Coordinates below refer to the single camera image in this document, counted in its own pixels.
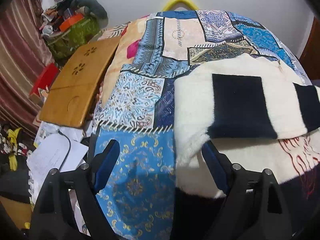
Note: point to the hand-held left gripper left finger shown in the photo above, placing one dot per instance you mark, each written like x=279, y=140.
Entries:
x=107, y=165

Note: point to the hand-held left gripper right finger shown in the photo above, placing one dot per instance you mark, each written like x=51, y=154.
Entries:
x=215, y=167

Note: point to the white and navy sweater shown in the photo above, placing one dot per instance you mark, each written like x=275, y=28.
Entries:
x=195, y=100

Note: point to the pile of floral clothes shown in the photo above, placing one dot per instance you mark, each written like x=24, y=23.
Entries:
x=12, y=140

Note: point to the pile of white papers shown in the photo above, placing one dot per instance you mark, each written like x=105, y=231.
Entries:
x=47, y=155

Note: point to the blue patchwork quilt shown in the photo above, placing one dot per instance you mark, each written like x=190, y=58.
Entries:
x=135, y=97

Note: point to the wooden lap desk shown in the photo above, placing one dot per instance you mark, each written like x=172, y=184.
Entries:
x=75, y=92

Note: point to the brown cardboard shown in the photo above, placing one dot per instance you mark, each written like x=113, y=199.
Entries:
x=15, y=210

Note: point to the red box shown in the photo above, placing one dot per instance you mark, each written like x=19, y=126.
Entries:
x=45, y=77

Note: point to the green patterned bag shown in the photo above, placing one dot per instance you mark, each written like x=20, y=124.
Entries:
x=82, y=30

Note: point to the striped pink curtain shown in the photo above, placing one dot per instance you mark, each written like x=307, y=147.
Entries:
x=17, y=55

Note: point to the orange box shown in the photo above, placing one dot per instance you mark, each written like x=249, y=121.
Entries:
x=71, y=21

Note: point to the brown wooden panel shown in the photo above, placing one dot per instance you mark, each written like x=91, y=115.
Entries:
x=311, y=47

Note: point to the grey plush cushion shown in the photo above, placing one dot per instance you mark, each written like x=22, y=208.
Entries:
x=97, y=7

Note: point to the clutter pile of small things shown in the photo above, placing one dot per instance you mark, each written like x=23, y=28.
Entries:
x=57, y=7

